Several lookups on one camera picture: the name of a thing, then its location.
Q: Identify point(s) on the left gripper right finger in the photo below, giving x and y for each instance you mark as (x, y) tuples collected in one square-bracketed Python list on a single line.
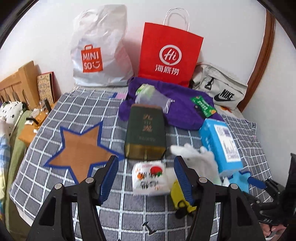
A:
[(186, 178)]

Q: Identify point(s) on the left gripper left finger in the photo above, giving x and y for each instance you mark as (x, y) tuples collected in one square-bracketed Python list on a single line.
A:
[(107, 178)]

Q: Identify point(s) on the yellow mesh pouch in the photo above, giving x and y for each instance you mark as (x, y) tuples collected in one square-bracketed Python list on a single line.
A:
[(179, 199)]

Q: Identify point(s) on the white glove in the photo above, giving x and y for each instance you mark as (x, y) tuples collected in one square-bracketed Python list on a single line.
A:
[(201, 160)]

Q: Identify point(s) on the strawberry print tissue pack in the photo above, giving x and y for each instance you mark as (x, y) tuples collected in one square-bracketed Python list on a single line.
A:
[(150, 178)]

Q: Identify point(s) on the blue tissue pack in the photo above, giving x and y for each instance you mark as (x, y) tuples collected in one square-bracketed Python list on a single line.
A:
[(216, 137)]

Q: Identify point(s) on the green tissue packet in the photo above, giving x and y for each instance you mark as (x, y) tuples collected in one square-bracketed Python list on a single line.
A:
[(206, 108)]

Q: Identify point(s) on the green white tissue pack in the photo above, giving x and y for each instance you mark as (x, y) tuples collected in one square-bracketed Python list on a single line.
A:
[(145, 89)]

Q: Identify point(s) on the right hand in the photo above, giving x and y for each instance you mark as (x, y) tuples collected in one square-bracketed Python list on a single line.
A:
[(272, 233)]

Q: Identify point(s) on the brown star patch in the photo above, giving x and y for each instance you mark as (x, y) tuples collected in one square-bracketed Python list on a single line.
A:
[(81, 152)]

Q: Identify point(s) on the grey checked bed sheet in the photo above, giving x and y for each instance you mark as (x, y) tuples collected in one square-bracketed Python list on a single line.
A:
[(141, 195)]

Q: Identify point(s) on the dark green box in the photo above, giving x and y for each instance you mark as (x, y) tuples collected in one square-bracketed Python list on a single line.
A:
[(146, 135)]

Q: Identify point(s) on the purple towel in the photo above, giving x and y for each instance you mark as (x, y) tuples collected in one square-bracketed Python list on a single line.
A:
[(182, 112)]

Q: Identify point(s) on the clear plastic pouch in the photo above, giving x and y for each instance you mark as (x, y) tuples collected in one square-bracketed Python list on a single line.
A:
[(153, 97)]

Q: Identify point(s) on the beige Nike bag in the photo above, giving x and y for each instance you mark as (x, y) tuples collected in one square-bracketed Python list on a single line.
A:
[(222, 86)]

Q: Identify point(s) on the brown book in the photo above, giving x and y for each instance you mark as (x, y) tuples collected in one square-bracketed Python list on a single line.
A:
[(45, 84)]

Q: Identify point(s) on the spotted white pillow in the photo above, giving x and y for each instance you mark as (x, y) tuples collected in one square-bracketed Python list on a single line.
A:
[(11, 112)]

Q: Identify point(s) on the white Miniso plastic bag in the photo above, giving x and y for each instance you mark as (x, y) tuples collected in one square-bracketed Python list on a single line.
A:
[(98, 56)]

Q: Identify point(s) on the wooden headboard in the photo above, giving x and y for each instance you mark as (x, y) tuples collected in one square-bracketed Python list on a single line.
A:
[(22, 86)]

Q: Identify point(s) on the red paper shopping bag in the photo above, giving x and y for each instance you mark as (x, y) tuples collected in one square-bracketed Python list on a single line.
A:
[(169, 54)]

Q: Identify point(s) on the wooden door frame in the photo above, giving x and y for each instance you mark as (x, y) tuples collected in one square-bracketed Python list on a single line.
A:
[(262, 60)]

